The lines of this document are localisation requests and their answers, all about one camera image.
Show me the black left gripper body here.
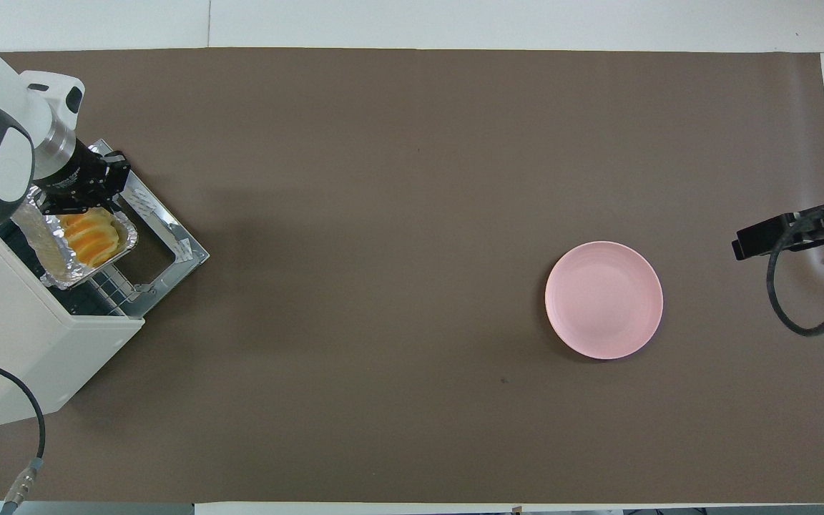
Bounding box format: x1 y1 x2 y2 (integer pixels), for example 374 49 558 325
31 139 132 214

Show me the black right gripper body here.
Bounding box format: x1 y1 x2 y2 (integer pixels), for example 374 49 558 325
732 211 824 261

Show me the sliced yellow bread loaf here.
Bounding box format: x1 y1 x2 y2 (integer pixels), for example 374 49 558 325
58 207 123 267

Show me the aluminium foil tray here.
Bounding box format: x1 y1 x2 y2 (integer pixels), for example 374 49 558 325
10 187 139 290

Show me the glass oven door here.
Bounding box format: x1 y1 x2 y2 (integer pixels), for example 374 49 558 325
87 139 210 319

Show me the cream toaster oven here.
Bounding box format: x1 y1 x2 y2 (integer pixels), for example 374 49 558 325
0 139 210 434

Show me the pink round plate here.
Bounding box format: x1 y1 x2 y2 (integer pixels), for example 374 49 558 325
545 241 664 361

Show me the brown table mat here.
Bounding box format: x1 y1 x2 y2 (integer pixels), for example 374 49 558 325
0 49 824 504

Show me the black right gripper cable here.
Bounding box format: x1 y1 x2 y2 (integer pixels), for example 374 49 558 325
767 200 824 337

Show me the metal oven wire rack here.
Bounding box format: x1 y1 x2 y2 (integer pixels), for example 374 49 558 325
0 215 134 317

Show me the black cable metal connector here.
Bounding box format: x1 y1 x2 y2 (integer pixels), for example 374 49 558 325
0 352 46 515

